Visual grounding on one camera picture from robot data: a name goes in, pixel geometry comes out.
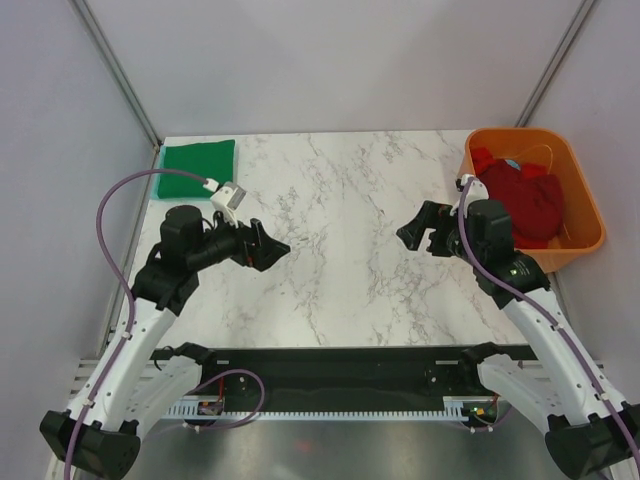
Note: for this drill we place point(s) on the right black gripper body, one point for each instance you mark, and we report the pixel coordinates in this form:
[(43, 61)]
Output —
[(444, 241)]

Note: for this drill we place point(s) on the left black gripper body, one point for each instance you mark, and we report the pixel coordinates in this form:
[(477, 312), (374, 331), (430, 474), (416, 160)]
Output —
[(251, 254)]

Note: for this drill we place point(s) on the green t shirt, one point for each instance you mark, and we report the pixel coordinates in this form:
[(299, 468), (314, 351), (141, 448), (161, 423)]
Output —
[(213, 160)]

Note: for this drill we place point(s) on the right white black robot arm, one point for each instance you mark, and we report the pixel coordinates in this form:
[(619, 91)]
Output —
[(586, 423)]

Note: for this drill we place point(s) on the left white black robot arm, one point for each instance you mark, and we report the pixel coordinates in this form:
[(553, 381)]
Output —
[(102, 428)]

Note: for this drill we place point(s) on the bright red t shirt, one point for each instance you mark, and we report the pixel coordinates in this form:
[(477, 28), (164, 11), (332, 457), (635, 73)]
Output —
[(483, 160)]

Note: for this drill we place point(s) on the dark red t shirt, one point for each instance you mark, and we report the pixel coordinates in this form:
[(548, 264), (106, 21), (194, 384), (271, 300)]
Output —
[(531, 196)]

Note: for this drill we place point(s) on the folded teal t shirt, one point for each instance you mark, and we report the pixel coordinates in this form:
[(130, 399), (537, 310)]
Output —
[(187, 158)]

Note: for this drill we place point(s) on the orange plastic bin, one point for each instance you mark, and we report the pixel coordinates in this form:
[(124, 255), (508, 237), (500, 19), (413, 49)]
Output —
[(583, 231)]

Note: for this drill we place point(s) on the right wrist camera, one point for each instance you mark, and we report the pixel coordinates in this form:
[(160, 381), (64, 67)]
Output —
[(471, 190)]

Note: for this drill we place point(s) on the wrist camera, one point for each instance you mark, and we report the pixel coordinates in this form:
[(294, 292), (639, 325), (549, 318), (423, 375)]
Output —
[(225, 199), (471, 190)]

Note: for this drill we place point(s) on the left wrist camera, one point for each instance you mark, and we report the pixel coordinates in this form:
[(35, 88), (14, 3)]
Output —
[(225, 199)]

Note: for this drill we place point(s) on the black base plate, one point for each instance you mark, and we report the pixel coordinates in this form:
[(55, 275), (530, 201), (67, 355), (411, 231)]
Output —
[(333, 378)]

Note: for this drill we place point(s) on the white slotted cable duct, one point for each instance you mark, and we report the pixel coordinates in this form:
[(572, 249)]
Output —
[(445, 409)]

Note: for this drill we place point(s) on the right aluminium frame post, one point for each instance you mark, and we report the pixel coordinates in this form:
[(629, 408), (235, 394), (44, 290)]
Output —
[(562, 50)]

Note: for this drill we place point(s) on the aluminium frame post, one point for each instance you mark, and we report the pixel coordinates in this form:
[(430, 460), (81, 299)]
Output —
[(116, 70), (562, 50)]

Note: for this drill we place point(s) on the aluminium rail profile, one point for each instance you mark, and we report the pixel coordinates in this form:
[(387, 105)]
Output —
[(84, 371)]

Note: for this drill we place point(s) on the left aluminium frame post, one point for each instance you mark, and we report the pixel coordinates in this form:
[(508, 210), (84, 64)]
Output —
[(116, 70)]

